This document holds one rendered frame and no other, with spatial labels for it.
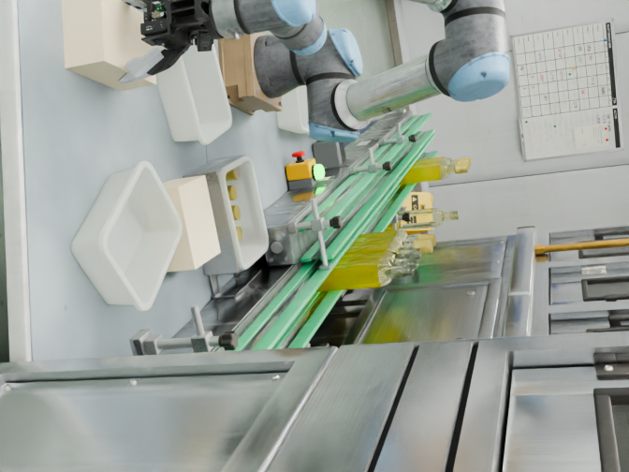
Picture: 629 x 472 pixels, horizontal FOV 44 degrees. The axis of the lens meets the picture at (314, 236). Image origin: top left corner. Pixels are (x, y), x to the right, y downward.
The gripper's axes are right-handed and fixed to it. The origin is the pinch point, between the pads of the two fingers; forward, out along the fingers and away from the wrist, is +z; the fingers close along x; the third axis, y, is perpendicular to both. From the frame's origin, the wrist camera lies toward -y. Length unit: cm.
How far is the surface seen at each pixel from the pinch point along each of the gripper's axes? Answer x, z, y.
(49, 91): 10.8, 5.2, 12.3
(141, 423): 58, -26, 40
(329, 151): 1, 0, -116
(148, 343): 51, -7, 7
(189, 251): 35.6, -1.7, -17.7
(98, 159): 19.8, 5.3, -0.2
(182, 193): 24.9, -2.1, -15.7
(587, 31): -175, -94, -616
